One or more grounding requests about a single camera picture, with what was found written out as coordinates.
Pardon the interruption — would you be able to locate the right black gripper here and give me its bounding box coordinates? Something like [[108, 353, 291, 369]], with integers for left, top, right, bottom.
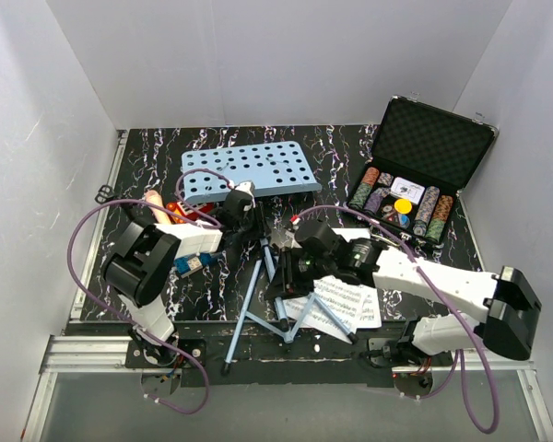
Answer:
[[265, 249, 332, 304]]

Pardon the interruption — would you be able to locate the sheet music page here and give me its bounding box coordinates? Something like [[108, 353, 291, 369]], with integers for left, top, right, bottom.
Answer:
[[301, 276, 364, 343], [334, 227, 382, 329]]

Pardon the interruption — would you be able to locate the blue music stand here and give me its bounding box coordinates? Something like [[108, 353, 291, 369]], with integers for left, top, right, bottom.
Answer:
[[175, 144, 358, 374]]

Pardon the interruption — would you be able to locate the pink toy microphone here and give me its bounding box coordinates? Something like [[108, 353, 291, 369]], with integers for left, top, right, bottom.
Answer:
[[145, 190, 174, 227]]

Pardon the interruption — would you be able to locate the black microphone stand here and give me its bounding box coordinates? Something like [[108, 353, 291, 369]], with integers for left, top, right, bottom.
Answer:
[[94, 184, 136, 222]]

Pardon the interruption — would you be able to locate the black poker chip case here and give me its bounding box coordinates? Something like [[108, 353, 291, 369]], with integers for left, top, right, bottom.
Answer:
[[346, 96, 498, 249]]

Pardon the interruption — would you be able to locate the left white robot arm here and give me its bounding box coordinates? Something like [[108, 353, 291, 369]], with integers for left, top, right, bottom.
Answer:
[[102, 180, 262, 368]]

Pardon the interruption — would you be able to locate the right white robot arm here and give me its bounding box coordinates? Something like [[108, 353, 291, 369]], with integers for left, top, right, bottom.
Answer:
[[272, 219, 542, 366]]

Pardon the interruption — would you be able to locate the blue grey brick toy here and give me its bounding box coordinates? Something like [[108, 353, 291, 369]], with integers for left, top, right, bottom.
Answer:
[[173, 253, 216, 278]]

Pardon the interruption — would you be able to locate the green chip row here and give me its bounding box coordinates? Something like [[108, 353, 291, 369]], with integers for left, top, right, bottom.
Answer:
[[347, 182, 373, 210]]

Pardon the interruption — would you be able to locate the purple chip row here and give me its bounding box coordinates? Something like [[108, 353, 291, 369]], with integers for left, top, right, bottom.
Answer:
[[363, 187, 391, 215]]

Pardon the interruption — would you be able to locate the red white chip row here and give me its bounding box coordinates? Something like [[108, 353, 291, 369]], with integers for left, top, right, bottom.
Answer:
[[361, 167, 380, 187]]

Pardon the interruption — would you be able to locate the yellow dealer button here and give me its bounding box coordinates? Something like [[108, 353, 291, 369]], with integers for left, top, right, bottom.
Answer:
[[394, 198, 413, 215]]

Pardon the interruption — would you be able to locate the white card deck box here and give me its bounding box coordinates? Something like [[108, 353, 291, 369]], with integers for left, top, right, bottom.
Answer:
[[390, 177, 426, 205]]

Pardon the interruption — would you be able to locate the blue white chip row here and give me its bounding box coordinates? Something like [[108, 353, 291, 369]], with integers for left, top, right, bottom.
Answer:
[[413, 186, 440, 237]]

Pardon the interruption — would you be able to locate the brown chip row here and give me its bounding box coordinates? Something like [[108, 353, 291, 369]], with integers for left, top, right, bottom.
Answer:
[[432, 195, 453, 222]]

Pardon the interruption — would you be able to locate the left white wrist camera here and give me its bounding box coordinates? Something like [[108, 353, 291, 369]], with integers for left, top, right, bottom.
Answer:
[[235, 180, 255, 198]]

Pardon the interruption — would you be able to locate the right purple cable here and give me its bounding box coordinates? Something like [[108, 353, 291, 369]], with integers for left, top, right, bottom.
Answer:
[[294, 205, 501, 435]]

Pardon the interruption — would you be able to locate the left aluminium rail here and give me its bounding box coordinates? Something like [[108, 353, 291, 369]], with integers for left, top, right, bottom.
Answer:
[[40, 130, 129, 373]]

